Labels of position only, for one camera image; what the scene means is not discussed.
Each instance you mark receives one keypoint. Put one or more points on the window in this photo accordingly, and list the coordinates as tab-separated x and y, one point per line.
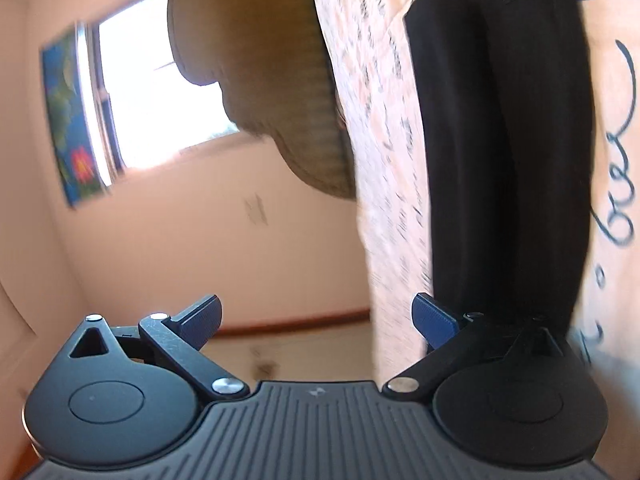
145	85

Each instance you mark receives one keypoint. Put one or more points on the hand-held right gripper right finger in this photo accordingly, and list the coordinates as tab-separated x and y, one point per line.
434	319

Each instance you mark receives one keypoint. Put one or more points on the cream script-printed quilt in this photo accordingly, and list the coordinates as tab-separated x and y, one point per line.
380	85

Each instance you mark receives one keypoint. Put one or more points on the olive padded headboard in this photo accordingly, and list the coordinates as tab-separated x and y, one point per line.
270	60

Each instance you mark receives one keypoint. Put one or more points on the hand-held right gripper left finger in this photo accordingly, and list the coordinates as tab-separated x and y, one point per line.
202	317

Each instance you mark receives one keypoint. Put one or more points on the brown wooden frame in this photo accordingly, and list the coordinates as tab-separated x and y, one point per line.
300	324

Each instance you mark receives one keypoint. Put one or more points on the black pants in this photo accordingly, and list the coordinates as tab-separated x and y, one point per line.
505	135

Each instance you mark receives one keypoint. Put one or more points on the blue floral curtain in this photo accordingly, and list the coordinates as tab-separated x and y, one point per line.
67	125

